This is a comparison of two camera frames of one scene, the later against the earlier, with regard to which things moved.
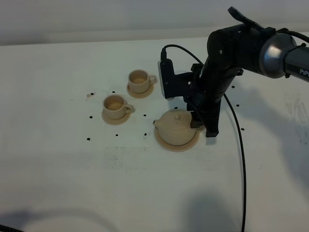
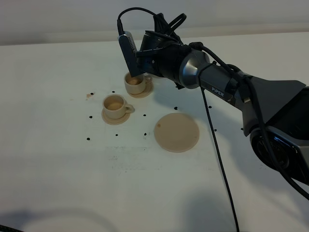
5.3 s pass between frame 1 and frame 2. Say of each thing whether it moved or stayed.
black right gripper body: moved
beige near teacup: stayed
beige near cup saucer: stayed
